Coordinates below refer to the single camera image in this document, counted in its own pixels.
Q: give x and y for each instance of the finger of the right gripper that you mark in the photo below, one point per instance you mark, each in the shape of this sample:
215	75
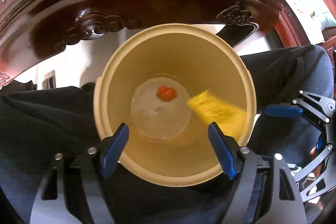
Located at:
285	111

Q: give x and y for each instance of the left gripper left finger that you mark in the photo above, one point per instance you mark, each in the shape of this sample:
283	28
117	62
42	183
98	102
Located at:
111	149

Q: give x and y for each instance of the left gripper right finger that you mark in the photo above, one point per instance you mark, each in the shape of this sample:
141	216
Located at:
226	149

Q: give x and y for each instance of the yellow paper trash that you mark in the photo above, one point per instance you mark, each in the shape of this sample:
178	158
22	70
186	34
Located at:
209	108

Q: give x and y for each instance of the beige plastic trash bin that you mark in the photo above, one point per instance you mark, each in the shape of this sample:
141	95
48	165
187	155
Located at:
168	143

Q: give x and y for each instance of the orange crumpled paper scrap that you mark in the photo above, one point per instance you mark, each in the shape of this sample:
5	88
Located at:
166	94

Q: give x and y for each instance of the person's dark trouser legs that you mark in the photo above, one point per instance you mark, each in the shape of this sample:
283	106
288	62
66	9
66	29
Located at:
36	125

